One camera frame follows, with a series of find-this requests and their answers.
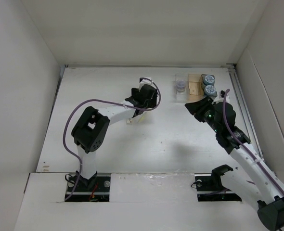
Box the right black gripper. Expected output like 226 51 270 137
185 96 221 133

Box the blue cleaning gel jar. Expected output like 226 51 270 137
202 75 215 86
204 85 217 97

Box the clear jar of paper clips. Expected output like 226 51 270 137
175 79 187 93

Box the clear small staples box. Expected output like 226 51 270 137
127 118 134 125

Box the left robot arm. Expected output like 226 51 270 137
71 83 161 191

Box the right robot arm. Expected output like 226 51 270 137
185 97 284 231

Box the wooden tray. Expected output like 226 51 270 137
188 74 204 103

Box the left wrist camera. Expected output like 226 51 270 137
139 77 153 90

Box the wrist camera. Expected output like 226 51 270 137
139 77 153 90
219 90 230 102

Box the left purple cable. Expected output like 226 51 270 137
63 77 162 202

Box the purple cable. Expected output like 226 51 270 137
194 89 284 212
63 77 162 202

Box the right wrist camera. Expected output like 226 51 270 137
219 90 230 102

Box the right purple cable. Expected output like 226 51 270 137
194 89 284 212

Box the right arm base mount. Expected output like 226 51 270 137
191 165 242 202

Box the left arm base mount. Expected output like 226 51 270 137
65 171 111 202

